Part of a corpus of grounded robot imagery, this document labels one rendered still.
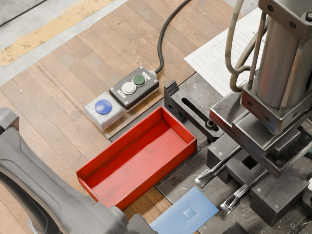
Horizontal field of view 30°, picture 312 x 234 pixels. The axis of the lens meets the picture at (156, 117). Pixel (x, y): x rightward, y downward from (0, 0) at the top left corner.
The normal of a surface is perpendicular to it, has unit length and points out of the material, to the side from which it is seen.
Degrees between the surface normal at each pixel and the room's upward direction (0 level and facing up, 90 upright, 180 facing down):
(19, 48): 0
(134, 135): 90
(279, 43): 90
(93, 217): 19
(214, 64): 1
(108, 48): 0
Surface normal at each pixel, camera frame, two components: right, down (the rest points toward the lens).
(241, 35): -0.01, -0.50
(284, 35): -0.63, 0.68
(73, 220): 0.22, -0.32
